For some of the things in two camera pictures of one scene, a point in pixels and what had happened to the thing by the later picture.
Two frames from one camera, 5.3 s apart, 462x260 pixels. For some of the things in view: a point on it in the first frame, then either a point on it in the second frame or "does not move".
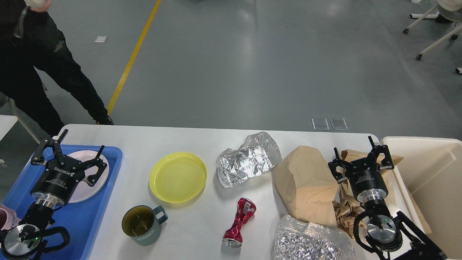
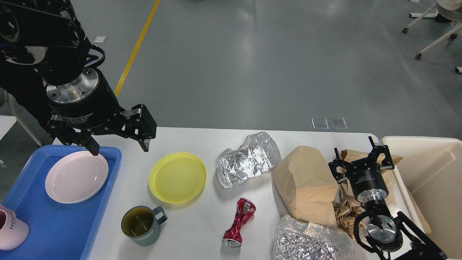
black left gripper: x=57 y=183 → x=89 y=102
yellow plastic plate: x=178 y=177 does not move
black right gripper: x=367 y=181 does not move
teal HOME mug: x=143 y=224 does not move
